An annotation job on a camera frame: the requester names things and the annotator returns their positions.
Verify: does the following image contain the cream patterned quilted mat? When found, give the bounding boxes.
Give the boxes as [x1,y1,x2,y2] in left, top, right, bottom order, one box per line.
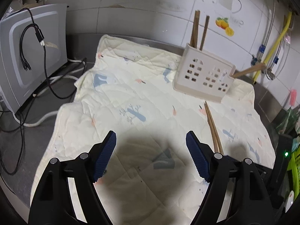
[29,33,276,225]

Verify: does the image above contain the black cable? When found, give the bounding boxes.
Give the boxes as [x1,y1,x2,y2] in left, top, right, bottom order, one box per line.
[0,7,88,176]

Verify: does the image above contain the yellow gas hose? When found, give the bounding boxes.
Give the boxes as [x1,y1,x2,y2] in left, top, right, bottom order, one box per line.
[252,10,293,85]

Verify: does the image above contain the pink brush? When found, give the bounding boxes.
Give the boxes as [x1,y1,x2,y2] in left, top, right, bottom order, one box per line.
[289,89,297,108]

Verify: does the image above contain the green plastic items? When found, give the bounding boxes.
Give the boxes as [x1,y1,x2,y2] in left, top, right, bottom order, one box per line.
[275,107,299,197]

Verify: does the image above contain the cream perforated utensil holder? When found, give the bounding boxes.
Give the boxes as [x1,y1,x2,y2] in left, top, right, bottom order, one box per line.
[173,45,236,103]

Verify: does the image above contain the grey microwave oven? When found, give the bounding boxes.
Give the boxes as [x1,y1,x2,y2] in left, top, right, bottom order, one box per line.
[1,4,67,113]

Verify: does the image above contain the braided steel hose right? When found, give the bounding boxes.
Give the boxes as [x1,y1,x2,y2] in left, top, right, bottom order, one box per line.
[265,34,291,80]

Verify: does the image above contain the white cable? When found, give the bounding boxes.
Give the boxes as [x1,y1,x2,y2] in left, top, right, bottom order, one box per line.
[14,57,86,128]

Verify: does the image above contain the braided steel hose left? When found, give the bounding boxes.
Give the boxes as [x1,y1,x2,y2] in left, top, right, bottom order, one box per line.
[250,0,277,67]

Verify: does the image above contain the wooden chopstick of bundle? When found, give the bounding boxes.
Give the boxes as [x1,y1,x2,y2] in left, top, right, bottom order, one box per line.
[189,10,198,47]
[231,63,266,79]
[194,10,200,48]

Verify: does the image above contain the wooden chopstick far right long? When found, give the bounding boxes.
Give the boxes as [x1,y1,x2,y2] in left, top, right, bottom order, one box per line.
[207,104,224,155]

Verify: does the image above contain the braided steel hose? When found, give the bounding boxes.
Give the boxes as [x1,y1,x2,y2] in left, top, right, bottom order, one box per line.
[250,0,277,67]
[265,34,291,80]

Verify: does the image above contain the wooden chopstick curved middle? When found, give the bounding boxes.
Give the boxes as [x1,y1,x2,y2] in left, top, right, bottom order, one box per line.
[204,102,219,152]

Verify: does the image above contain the wooden chopstick leftmost of bundle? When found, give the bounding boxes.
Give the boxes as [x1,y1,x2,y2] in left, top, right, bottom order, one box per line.
[231,63,266,79]

